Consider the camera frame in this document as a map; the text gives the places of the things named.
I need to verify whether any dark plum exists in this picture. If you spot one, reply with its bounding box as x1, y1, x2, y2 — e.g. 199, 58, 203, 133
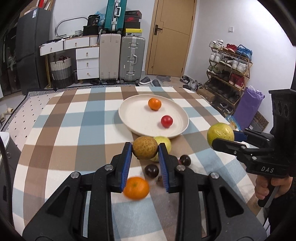
144, 164, 159, 179
179, 155, 191, 167

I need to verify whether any large orange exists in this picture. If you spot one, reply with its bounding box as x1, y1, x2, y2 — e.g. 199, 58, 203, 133
123, 177, 149, 200

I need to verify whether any large yellow-green guava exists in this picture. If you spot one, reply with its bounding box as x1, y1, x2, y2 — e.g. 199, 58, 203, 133
149, 136, 172, 163

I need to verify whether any brown longan fruit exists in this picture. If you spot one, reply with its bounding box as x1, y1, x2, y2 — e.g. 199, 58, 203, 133
132, 136, 158, 160

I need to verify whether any right hand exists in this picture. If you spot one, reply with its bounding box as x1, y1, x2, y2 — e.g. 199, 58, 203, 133
254, 172, 293, 200

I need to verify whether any purple bag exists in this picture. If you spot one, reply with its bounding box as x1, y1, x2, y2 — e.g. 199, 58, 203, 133
233, 86, 265, 131

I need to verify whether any red tomato on plate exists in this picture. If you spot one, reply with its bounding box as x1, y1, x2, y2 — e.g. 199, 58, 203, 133
161, 115, 173, 128

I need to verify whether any cream round plate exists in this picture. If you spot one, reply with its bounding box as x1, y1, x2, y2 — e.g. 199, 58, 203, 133
118, 94, 189, 138

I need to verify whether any checkered tablecloth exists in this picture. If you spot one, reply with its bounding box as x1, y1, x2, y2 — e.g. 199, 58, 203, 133
9, 87, 260, 240

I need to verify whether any wooden shoe rack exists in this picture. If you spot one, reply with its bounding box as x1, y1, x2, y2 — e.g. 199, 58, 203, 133
205, 40, 253, 116

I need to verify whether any small orange on plate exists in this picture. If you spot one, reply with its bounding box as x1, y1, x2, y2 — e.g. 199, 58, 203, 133
148, 98, 162, 111

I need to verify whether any woven laundry basket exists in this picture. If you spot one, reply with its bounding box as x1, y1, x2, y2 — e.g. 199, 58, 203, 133
50, 56, 74, 88

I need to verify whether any wooden door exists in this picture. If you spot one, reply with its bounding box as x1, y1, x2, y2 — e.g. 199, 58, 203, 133
145, 1, 197, 77

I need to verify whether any silver suitcase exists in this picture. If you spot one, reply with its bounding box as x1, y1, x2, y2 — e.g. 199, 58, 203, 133
119, 36, 145, 83

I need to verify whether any beige suitcase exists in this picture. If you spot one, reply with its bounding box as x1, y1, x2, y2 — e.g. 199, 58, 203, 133
99, 34, 121, 81

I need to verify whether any white drawer desk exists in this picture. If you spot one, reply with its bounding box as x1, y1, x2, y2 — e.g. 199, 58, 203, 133
39, 35, 99, 80

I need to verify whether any teal suitcase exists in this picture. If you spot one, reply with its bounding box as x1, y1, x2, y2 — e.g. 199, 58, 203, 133
103, 0, 127, 34

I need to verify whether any black refrigerator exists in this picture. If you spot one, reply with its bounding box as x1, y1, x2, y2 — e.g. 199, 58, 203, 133
16, 8, 52, 95

